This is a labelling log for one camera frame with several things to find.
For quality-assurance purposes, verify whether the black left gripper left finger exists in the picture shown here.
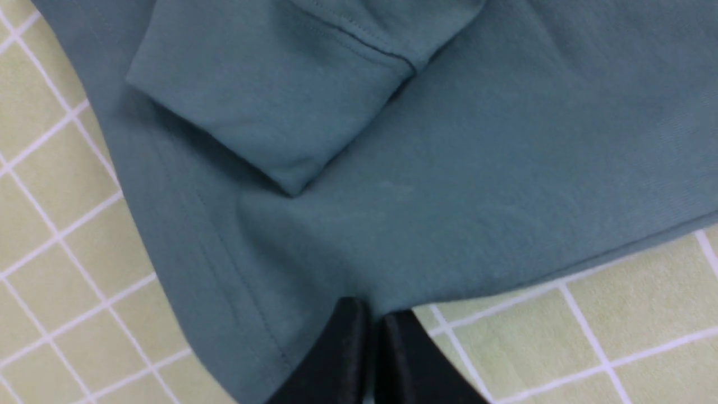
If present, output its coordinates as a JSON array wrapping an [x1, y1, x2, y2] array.
[[268, 297, 370, 403]]

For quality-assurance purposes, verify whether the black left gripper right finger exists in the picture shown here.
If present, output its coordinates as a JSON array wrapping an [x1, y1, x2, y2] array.
[[375, 310, 488, 403]]

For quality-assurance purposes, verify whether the green long-sleeve top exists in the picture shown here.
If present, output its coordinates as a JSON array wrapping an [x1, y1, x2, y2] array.
[[34, 1, 716, 403]]

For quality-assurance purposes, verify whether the green checkered tablecloth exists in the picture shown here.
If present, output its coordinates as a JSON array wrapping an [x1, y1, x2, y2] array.
[[1, 1, 717, 403]]

